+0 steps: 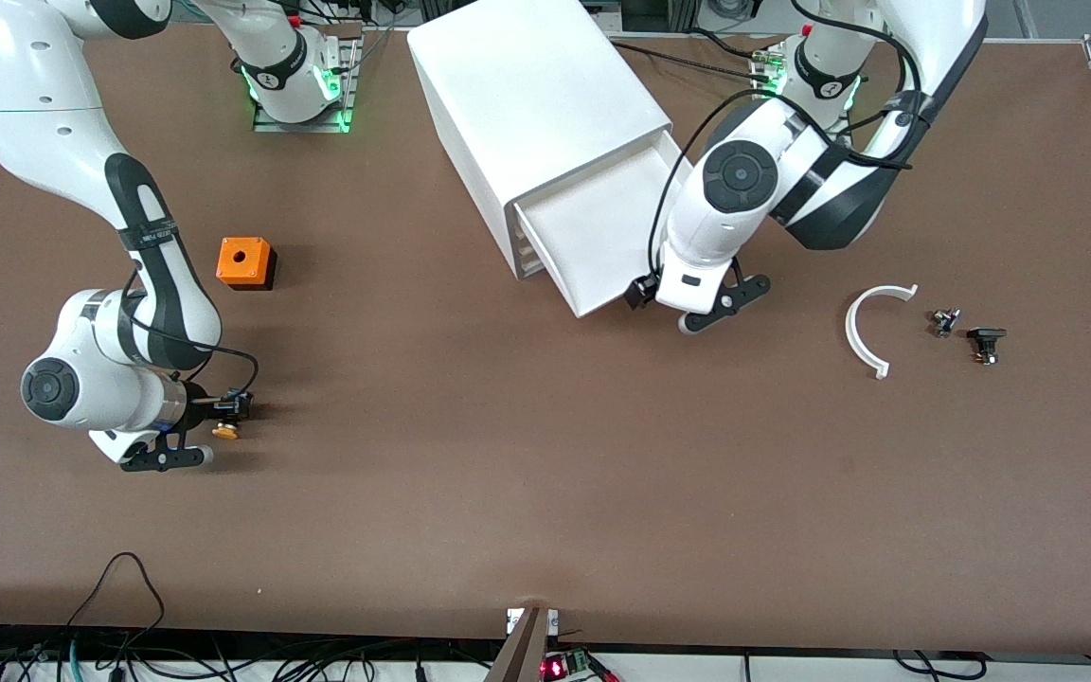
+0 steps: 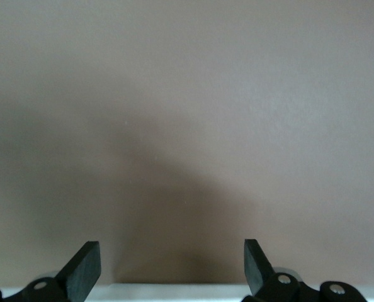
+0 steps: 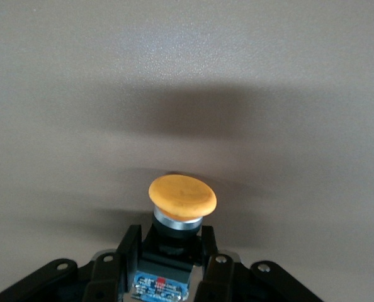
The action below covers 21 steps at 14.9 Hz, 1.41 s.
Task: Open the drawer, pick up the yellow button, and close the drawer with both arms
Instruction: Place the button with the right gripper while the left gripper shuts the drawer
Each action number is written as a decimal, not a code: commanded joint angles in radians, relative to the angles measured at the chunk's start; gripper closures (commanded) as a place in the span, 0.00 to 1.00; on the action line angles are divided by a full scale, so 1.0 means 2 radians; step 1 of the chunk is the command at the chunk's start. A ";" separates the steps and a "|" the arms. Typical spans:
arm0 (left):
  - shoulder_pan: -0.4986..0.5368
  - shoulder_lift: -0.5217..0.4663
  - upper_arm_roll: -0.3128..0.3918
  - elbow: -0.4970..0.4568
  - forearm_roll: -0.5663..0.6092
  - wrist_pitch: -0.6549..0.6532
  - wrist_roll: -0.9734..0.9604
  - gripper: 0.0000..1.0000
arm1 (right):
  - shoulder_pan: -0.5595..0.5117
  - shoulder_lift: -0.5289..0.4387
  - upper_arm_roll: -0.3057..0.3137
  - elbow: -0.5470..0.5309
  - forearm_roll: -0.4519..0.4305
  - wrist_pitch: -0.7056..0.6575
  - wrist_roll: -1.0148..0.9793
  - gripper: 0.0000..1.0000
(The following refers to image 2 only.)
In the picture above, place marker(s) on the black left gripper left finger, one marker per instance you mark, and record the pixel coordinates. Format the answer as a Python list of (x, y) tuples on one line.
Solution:
[(83, 270)]

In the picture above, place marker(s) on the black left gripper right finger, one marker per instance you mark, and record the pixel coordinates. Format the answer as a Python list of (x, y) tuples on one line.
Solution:
[(256, 270)]

